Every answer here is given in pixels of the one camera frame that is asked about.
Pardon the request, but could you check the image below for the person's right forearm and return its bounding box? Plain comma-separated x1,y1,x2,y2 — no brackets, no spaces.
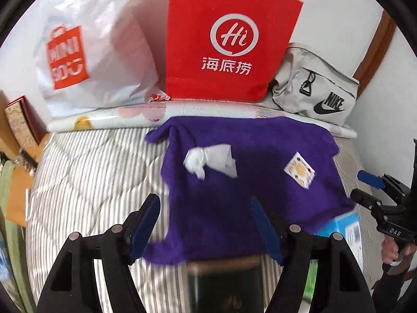
371,266,417,313

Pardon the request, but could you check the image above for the striped quilt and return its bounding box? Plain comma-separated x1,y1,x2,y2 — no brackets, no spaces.
26,101,385,313

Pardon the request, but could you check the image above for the blue and white box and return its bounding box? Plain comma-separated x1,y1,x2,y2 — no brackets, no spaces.
314,211,362,264

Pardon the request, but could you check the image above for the rolled printed sheet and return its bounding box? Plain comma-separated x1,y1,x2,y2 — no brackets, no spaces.
47,99,357,139

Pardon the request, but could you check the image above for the red patterned book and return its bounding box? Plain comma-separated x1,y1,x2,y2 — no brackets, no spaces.
4,95,41,147

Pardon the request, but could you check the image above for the wooden nightstand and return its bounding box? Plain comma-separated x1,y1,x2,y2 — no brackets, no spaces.
0,117,43,227

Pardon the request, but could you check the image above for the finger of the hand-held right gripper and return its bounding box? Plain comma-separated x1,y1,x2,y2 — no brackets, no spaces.
357,170,409,201
350,188,404,224

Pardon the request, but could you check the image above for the small patterned packet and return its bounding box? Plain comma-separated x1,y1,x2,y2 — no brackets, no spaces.
284,152,316,190

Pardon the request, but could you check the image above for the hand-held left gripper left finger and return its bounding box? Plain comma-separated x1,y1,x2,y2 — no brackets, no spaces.
37,193,161,313

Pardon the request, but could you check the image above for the grey waist bag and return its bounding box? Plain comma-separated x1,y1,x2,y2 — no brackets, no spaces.
270,43,360,126

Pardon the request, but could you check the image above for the green strap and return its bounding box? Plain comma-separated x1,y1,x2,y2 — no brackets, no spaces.
0,160,36,313

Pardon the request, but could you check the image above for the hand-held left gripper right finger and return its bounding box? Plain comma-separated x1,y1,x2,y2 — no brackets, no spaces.
250,196,377,313

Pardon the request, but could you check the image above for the white plastic shopping bag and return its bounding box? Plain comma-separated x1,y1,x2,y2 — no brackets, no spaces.
33,0,171,118

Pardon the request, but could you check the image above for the purple towel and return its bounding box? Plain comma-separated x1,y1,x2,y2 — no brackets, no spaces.
142,116,357,266

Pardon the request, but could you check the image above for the wooden door frame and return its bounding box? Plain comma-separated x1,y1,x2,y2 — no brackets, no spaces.
353,10,396,88

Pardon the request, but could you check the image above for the white crumpled tissue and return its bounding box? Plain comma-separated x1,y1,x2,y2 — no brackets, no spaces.
183,143,238,180

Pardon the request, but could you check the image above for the person's right hand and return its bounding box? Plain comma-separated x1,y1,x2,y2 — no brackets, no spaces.
381,235,408,267

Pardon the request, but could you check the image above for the red paper bag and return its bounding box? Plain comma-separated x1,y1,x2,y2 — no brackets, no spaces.
165,0,304,102

